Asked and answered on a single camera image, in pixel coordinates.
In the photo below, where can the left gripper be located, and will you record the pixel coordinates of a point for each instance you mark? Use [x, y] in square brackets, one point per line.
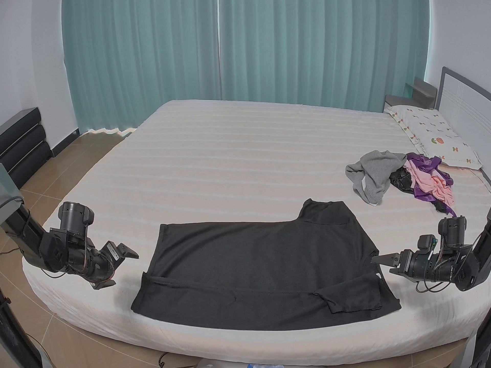
[101, 265]

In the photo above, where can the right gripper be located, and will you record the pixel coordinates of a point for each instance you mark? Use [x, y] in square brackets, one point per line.
[418, 266]

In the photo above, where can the black T-shirt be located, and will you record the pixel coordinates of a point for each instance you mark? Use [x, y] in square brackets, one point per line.
[249, 263]

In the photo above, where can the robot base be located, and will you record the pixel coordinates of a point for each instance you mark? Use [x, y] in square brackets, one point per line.
[230, 366]

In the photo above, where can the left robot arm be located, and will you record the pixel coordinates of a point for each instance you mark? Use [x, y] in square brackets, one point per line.
[42, 243]

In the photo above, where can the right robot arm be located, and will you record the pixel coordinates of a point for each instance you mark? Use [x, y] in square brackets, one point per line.
[452, 230]

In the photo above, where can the pile of clothes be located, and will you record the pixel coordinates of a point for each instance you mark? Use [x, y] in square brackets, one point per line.
[429, 178]

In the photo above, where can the bed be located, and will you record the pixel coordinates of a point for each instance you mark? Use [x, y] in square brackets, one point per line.
[249, 148]

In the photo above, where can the grey garment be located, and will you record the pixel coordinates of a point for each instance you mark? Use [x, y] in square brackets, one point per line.
[376, 167]

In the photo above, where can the white printed pillow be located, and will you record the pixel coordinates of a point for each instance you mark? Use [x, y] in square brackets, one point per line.
[429, 128]

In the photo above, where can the black chest of drawers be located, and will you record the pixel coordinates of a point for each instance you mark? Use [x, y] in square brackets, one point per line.
[23, 144]

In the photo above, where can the grey bedside table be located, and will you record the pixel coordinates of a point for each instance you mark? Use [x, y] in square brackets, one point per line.
[422, 90]

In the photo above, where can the blue-green curtain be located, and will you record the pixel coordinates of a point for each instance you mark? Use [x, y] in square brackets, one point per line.
[142, 52]
[314, 36]

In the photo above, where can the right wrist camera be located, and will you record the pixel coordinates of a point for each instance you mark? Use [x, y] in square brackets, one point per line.
[425, 242]

